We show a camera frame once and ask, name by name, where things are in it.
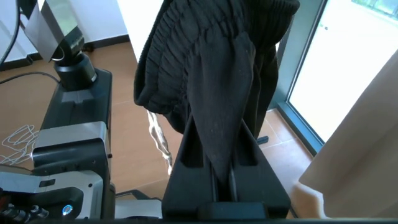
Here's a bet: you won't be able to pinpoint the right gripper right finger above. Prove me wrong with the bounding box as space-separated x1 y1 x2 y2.
229 119 292 218

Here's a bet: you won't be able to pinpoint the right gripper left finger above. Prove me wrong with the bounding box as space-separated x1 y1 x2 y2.
161 116 218 220

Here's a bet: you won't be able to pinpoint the black shorts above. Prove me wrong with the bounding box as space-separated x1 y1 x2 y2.
133 0 301 187

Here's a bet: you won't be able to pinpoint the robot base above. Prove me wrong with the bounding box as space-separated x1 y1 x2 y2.
0 68 163 220

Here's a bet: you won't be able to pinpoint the beige curtain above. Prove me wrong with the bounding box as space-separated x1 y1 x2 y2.
298 49 398 218

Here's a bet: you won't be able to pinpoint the white cable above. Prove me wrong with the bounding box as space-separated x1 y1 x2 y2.
0 124 40 166

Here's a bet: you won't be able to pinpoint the black cable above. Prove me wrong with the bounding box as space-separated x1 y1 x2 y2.
0 71 60 86
0 0 22 65

